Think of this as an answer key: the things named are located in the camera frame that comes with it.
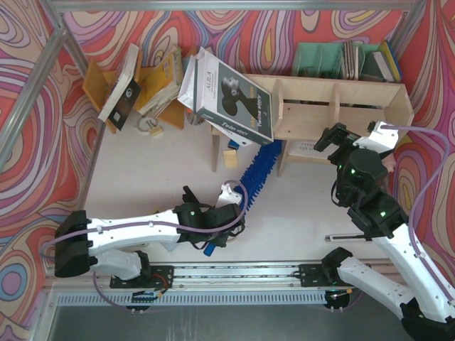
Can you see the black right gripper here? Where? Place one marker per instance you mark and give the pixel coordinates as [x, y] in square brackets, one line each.
[336, 136]

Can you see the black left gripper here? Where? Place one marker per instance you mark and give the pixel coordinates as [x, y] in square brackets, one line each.
[220, 238]

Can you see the blue microfiber duster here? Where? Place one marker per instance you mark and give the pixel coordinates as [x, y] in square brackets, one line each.
[255, 176]

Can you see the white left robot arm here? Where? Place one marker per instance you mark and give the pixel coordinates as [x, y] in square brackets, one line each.
[85, 244]

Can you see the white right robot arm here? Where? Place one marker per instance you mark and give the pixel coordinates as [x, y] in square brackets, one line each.
[425, 304]

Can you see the light wooden bookshelf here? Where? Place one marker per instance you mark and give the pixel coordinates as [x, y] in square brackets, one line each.
[305, 106]

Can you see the black binder clip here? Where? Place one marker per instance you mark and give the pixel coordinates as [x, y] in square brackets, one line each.
[188, 197]

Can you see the white spiral notebook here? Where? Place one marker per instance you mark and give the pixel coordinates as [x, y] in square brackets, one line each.
[306, 149]

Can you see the pink eraser figure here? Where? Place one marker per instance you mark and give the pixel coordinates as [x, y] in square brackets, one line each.
[389, 162]

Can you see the yellow sticky note pad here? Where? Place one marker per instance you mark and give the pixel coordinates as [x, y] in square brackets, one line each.
[230, 159]

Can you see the teal desk file organizer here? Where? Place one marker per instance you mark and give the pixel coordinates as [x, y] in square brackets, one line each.
[343, 61]

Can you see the small blue sharpener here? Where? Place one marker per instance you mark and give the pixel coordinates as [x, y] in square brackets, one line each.
[233, 145]

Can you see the blue and yellow book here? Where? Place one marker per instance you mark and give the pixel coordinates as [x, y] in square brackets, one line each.
[386, 49]

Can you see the pen cup with pens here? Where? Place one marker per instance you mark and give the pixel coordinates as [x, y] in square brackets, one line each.
[192, 118]

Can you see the gold binder clip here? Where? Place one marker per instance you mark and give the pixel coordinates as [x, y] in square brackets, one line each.
[155, 130]

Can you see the large Twins story book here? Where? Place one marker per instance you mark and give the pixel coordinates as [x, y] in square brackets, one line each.
[225, 98]

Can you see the stack of yellow books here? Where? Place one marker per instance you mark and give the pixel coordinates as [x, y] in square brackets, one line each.
[161, 86]

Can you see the white and black paperback book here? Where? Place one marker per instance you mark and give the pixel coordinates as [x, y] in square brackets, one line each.
[123, 90]

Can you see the yellow wooden book rack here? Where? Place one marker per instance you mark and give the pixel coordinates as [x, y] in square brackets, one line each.
[96, 84]

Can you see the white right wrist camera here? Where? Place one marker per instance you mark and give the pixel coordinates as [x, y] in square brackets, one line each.
[382, 138]

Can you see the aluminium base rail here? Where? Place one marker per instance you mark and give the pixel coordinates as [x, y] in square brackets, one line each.
[219, 276]

